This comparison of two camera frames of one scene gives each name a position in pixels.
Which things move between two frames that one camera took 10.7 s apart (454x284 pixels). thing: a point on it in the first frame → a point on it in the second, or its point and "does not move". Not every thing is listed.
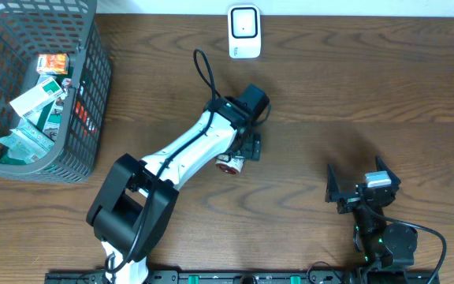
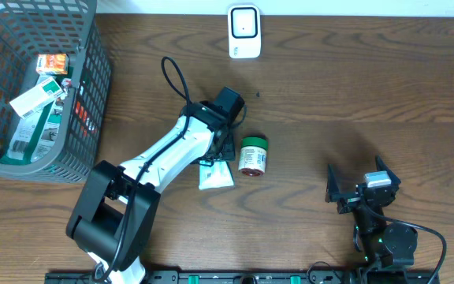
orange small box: [53, 63] does not move
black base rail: [253, 277] does not move
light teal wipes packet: [25, 145] → [218, 175]
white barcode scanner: [244, 31] does not move
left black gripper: [256, 152] → [231, 158]
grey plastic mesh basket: [9, 36] does not move
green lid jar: [231, 164] → [253, 154]
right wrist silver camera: [379, 178] does not move
